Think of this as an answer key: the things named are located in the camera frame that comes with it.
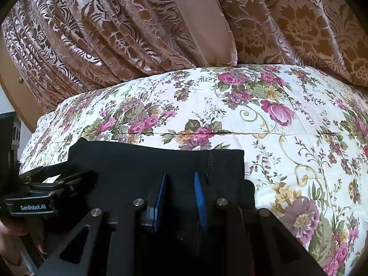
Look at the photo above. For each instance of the person's left hand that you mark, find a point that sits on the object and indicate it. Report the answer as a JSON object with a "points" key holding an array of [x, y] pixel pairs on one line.
{"points": [[14, 227]]}

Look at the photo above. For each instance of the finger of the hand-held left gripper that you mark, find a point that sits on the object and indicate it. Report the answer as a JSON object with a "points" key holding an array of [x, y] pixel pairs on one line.
{"points": [[66, 186], [66, 174]]}

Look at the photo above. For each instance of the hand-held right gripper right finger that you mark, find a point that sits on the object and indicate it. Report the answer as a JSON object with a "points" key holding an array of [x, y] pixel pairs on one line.
{"points": [[200, 201]]}

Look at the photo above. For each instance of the floral bedspread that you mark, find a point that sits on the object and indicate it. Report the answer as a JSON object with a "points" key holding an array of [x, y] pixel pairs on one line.
{"points": [[230, 115]]}

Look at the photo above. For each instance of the black pants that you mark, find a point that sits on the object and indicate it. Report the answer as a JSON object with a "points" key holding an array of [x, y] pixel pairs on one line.
{"points": [[129, 164]]}

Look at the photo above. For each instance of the brown patterned curtain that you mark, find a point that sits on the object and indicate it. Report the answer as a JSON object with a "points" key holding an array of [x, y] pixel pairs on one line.
{"points": [[86, 34]]}

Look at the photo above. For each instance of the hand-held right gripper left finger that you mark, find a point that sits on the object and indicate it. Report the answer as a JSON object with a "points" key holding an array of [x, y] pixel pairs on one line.
{"points": [[159, 201]]}

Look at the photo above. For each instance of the plain beige curtain panel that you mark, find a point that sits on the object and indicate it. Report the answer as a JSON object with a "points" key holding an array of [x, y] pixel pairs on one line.
{"points": [[201, 20]]}

